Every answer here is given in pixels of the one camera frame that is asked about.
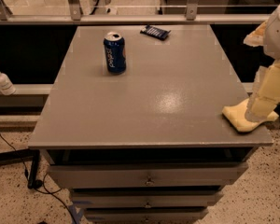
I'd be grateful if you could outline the metal guard railing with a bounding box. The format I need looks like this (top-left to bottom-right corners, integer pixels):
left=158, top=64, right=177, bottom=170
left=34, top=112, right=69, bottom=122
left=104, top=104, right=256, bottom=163
left=0, top=0, right=269, bottom=25

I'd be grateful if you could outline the white plastic bottle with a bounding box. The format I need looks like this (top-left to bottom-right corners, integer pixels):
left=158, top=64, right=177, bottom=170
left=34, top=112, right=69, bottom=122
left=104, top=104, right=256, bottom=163
left=0, top=72, right=16, bottom=95

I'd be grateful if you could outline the bottom grey drawer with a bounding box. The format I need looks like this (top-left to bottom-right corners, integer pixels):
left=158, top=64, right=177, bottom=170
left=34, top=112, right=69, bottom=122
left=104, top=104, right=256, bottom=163
left=84, top=207, right=208, bottom=223

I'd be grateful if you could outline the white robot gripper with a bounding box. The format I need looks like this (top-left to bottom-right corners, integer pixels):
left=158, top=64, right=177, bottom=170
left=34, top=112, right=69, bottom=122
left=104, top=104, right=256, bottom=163
left=244, top=5, right=280, bottom=122

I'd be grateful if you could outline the grey drawer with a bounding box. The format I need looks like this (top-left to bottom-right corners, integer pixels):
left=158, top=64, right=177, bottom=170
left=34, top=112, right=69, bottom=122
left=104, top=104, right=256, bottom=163
left=84, top=207, right=208, bottom=223
left=49, top=162, right=248, bottom=189
left=71, top=190, right=223, bottom=208

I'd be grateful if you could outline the middle grey drawer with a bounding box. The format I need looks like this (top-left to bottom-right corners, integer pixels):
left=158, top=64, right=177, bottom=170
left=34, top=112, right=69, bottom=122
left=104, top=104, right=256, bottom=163
left=71, top=190, right=223, bottom=208

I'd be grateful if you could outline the black floor cable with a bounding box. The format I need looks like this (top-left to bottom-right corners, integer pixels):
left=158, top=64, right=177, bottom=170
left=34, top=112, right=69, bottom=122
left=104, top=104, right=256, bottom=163
left=0, top=118, right=78, bottom=224

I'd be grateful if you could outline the top grey drawer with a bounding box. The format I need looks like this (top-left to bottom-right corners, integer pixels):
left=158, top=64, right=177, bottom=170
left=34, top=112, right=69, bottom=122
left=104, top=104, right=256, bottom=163
left=49, top=162, right=248, bottom=189

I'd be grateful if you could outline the grey drawer cabinet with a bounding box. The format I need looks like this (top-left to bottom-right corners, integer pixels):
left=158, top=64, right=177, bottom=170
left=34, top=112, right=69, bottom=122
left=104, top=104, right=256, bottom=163
left=28, top=24, right=274, bottom=224

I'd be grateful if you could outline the blue Pepsi soda can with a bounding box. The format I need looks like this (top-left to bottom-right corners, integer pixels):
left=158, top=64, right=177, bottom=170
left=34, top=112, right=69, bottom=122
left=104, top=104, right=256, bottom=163
left=104, top=32, right=126, bottom=74

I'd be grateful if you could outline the yellow sponge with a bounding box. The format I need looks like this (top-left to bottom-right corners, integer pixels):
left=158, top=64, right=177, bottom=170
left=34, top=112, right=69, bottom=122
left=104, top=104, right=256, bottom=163
left=222, top=99, right=279, bottom=133

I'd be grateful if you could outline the black metal floor stand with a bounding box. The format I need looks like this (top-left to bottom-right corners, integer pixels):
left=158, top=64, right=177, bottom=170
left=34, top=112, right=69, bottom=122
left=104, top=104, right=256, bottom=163
left=0, top=148, right=43, bottom=189

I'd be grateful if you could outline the blue snack packet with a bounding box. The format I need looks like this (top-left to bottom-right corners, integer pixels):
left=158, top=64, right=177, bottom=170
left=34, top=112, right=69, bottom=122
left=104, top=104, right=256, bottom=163
left=140, top=25, right=170, bottom=41

